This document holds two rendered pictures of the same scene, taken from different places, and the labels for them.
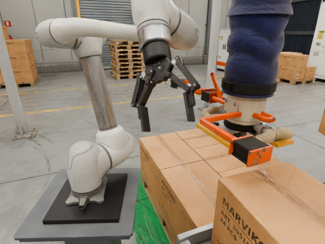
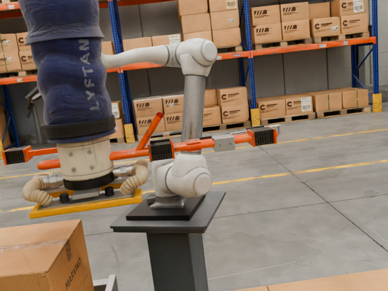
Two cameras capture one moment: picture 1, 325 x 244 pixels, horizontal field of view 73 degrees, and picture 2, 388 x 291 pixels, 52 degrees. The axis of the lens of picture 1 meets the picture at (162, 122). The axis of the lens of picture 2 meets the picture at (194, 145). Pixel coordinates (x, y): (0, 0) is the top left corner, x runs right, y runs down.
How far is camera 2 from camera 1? 227 cm
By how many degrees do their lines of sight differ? 102
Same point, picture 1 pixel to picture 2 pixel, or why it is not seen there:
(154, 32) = not seen: hidden behind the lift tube
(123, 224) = (122, 222)
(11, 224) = (288, 256)
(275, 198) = (20, 239)
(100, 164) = (157, 175)
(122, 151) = (174, 179)
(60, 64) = not seen: outside the picture
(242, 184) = (57, 227)
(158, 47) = not seen: hidden behind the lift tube
